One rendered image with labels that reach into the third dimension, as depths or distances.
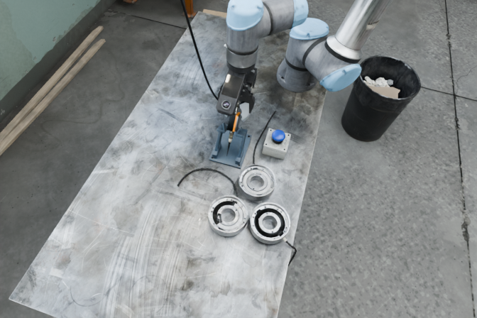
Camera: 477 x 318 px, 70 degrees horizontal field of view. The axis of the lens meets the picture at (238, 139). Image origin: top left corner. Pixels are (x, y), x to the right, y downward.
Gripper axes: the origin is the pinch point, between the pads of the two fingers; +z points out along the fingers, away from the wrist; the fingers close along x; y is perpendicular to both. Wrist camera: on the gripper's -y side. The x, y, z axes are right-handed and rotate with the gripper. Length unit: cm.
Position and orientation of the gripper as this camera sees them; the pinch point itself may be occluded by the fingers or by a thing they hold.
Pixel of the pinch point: (234, 118)
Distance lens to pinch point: 98.7
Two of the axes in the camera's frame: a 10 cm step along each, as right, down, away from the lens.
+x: -9.6, -2.6, 1.2
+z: -0.6, 5.9, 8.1
